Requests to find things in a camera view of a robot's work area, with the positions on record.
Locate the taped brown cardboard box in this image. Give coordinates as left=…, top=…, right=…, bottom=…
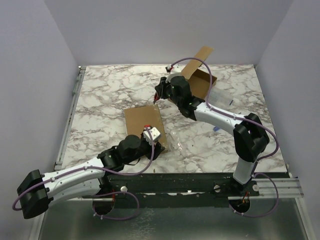
left=124, top=104, right=169, bottom=154

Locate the brown cardboard express box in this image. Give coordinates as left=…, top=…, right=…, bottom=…
left=169, top=46, right=217, bottom=116

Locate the red black utility knife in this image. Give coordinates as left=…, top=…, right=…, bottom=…
left=153, top=93, right=160, bottom=105

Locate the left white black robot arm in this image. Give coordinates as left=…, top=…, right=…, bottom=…
left=12, top=131, right=165, bottom=219

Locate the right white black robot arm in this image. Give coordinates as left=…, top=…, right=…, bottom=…
left=153, top=76, right=270, bottom=196

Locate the clear plastic wrap piece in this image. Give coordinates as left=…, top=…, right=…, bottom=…
left=168, top=131, right=190, bottom=159

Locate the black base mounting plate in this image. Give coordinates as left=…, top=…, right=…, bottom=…
left=98, top=173, right=259, bottom=208

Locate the clear plastic container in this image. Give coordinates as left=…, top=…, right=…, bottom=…
left=208, top=87, right=233, bottom=110

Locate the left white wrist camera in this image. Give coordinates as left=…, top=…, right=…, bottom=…
left=142, top=125, right=162, bottom=145

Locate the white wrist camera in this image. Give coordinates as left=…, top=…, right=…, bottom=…
left=142, top=125, right=162, bottom=145
left=165, top=64, right=182, bottom=83

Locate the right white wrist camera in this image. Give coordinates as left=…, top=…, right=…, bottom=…
left=165, top=64, right=182, bottom=83

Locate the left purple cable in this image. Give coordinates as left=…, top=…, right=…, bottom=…
left=11, top=126, right=155, bottom=221

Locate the purple cable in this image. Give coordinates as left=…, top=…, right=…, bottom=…
left=11, top=126, right=155, bottom=221
left=167, top=57, right=280, bottom=217

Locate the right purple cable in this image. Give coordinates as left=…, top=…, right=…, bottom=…
left=167, top=57, right=280, bottom=217

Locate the aluminium frame rail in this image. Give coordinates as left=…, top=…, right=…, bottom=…
left=74, top=176, right=304, bottom=201

